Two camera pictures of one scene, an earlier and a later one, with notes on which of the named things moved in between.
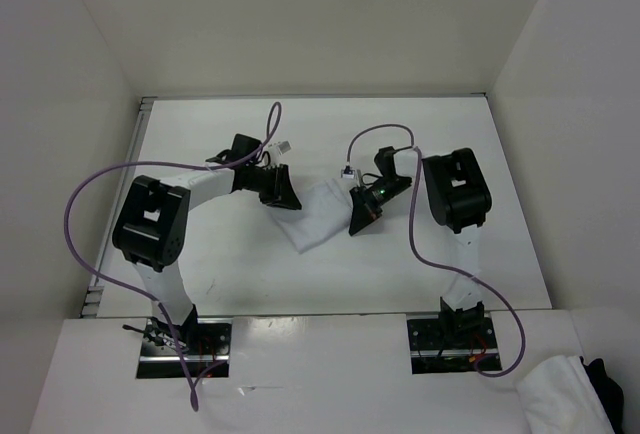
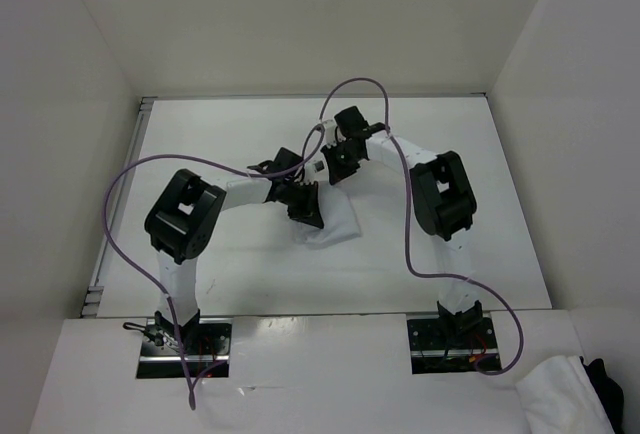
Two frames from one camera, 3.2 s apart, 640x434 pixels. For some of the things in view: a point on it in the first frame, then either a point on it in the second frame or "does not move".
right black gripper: (365, 210) -> (337, 172)
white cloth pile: (558, 396) does not move
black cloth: (608, 390) does not move
